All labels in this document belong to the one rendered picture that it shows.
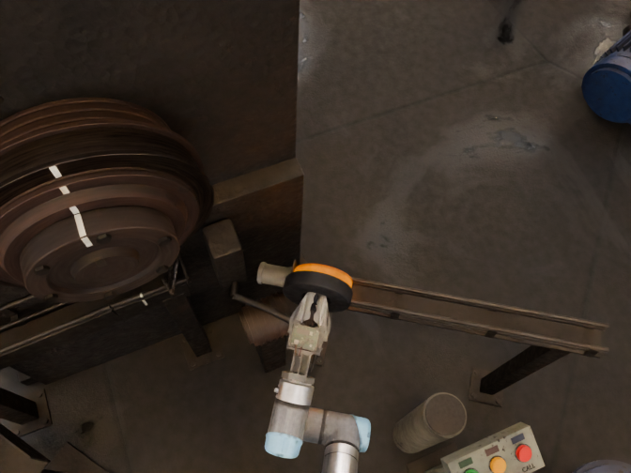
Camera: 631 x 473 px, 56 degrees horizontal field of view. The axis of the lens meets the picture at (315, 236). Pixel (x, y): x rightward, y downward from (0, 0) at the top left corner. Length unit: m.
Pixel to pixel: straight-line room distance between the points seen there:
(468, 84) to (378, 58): 0.43
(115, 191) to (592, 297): 1.96
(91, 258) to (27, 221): 0.13
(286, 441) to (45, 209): 0.64
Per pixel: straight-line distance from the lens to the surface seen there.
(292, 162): 1.52
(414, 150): 2.63
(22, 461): 1.69
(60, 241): 1.07
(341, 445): 1.35
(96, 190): 1.06
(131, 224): 1.07
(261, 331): 1.72
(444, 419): 1.71
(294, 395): 1.27
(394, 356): 2.26
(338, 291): 1.28
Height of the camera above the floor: 2.17
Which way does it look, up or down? 65 degrees down
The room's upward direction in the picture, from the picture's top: 6 degrees clockwise
